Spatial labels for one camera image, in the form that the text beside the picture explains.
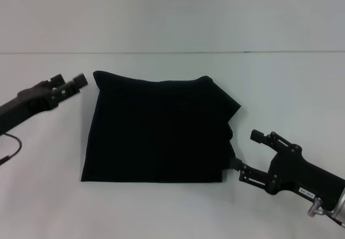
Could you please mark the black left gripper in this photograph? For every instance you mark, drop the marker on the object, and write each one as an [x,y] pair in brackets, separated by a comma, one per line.
[27,104]

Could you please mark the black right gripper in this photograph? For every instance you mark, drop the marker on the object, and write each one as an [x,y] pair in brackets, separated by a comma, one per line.
[302,174]

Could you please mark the black FREE print t-shirt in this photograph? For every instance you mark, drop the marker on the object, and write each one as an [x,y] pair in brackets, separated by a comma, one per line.
[156,128]

